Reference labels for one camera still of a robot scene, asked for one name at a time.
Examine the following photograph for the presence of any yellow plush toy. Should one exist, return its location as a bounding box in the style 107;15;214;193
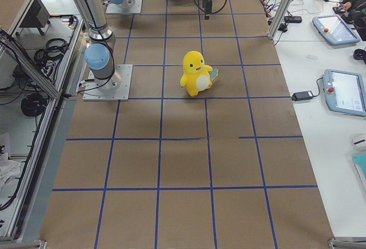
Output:
180;51;218;97

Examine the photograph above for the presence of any black power adapter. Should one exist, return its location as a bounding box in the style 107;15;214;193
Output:
291;90;314;102

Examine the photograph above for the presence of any teach pendant upper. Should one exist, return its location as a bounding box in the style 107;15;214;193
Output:
312;15;361;45

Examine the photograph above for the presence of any teach pendant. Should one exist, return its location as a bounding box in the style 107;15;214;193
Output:
323;69;365;117
312;15;361;45

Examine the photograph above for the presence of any teach pendant lower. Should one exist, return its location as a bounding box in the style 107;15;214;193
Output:
323;69;365;117

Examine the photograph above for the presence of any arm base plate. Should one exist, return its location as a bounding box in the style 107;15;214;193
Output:
82;64;133;101
106;0;142;15

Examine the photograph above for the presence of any aluminium frame post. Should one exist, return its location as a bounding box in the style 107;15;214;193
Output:
267;0;292;40

